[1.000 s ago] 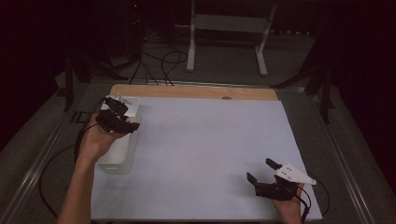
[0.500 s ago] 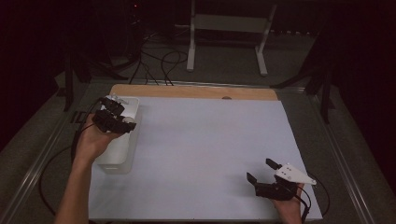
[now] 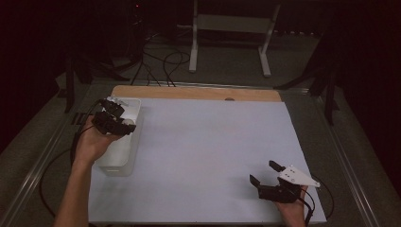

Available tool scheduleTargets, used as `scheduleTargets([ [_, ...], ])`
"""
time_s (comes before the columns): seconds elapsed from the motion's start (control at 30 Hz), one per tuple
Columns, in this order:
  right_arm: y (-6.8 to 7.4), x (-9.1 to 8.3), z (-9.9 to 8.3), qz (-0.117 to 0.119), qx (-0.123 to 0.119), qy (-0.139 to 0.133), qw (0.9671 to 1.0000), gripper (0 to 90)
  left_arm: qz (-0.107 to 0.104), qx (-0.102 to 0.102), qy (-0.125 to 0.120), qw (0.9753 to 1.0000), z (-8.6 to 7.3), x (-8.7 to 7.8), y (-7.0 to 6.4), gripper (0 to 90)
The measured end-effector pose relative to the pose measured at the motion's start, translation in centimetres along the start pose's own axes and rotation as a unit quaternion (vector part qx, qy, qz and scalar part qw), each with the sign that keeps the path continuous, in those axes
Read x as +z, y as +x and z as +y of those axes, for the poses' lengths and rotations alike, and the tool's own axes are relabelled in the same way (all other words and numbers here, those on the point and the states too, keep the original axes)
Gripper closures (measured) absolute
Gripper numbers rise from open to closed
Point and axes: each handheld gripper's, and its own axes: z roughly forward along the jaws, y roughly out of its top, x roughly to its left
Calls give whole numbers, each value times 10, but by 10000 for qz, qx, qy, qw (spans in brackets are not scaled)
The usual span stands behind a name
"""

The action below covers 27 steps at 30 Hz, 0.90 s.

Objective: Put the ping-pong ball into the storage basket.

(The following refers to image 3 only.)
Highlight person's left hand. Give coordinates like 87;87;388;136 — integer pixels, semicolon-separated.
74;114;123;168

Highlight white metal stand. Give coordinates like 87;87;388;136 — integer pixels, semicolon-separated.
187;0;282;79

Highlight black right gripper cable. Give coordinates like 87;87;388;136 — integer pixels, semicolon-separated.
301;174;335;227

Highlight white table mat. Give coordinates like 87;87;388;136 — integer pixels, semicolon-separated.
88;97;327;225

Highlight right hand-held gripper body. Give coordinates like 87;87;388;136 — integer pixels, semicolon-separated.
257;165;322;204

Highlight person's right hand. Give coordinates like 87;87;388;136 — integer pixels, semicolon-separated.
273;185;312;227

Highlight white plastic container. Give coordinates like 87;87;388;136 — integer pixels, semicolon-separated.
94;96;143;178

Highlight metal floor rail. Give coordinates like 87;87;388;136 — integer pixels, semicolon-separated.
0;79;96;227
310;91;384;227

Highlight black floor cables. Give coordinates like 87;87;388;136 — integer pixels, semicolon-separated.
130;29;192;88

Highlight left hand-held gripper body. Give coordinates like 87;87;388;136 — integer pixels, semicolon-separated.
91;96;131;135

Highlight black tripod stand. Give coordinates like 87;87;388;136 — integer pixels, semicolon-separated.
273;29;343;127
56;53;129;114

